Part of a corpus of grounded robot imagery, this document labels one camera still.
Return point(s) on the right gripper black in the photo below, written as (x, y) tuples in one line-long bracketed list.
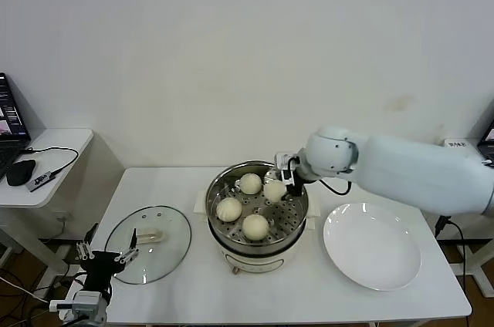
[(298, 179)]

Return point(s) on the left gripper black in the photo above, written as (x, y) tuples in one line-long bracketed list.
[(102, 265)]

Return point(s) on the white steamed baozi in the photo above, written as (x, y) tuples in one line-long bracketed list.
[(229, 209), (254, 226), (275, 191), (250, 183)]

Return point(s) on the glass pot lid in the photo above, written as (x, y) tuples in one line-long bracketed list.
[(166, 257)]

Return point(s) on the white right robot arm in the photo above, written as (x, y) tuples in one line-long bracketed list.
[(405, 172)]

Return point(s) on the stainless steel steamer basket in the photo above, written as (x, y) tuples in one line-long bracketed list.
[(285, 219)]

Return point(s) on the white round plate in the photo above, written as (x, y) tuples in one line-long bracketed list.
[(370, 246)]

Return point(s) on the black computer mouse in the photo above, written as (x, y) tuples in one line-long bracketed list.
[(19, 172)]

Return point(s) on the open black laptop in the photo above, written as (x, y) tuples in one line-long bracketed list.
[(488, 134), (11, 119)]

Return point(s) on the white paper label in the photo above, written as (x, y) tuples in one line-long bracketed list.
[(457, 145)]

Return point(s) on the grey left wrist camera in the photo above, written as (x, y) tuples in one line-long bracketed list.
[(85, 301)]

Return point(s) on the white wall socket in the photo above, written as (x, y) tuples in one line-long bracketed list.
[(65, 219)]

